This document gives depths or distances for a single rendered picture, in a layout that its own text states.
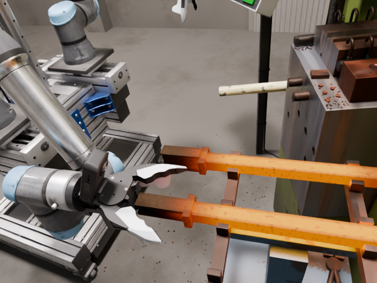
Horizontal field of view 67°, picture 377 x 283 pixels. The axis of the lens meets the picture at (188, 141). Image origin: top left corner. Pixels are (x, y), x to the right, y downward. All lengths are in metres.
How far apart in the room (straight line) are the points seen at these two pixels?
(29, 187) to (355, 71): 0.74
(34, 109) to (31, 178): 0.16
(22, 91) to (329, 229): 0.63
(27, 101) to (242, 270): 0.61
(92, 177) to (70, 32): 0.98
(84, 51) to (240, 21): 2.55
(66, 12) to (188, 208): 1.06
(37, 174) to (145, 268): 1.02
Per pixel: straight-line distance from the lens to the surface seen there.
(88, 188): 0.51
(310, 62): 0.95
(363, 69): 0.79
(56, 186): 0.58
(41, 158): 1.11
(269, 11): 1.26
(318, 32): 1.00
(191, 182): 1.77
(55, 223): 0.68
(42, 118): 0.69
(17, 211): 1.77
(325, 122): 0.77
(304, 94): 0.86
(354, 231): 0.50
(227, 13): 3.71
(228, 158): 0.56
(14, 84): 0.70
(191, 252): 1.52
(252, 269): 0.74
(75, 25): 1.39
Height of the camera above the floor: 1.35
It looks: 41 degrees down
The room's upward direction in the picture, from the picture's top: 10 degrees counter-clockwise
